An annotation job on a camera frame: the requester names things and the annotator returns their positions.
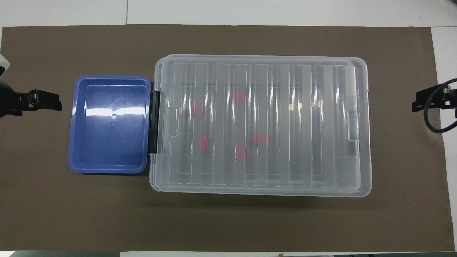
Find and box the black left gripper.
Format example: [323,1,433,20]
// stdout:
[0,80,62,117]

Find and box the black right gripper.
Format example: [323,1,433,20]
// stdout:
[412,84,457,113]

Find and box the clear ribbed plastic lid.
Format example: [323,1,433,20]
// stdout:
[154,54,372,197]

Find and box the blue plastic tray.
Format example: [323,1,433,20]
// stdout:
[68,75,151,174]

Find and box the brown table mat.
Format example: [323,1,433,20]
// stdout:
[0,24,456,252]

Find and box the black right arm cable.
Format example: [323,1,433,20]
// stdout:
[424,79,457,133]

